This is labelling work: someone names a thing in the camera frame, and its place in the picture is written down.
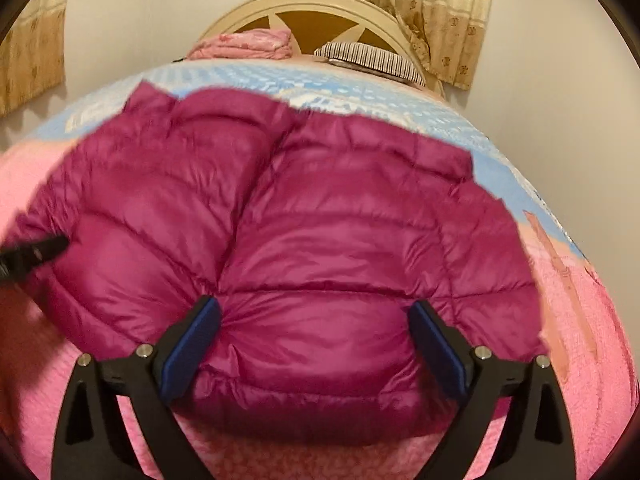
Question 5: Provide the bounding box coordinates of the folded pink blanket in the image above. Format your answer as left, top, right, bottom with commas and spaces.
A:
186, 28, 293, 61

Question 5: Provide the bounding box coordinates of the magenta puffer down jacket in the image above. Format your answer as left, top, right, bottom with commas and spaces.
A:
6, 83, 544, 445

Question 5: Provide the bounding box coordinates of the striped pillow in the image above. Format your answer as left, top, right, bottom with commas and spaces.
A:
314, 41, 426, 87

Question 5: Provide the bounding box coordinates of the beige side curtain left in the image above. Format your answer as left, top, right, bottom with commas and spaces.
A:
1, 0, 67, 117

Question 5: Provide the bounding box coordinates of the cream wooden headboard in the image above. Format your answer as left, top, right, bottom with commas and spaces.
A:
202, 0, 445, 96

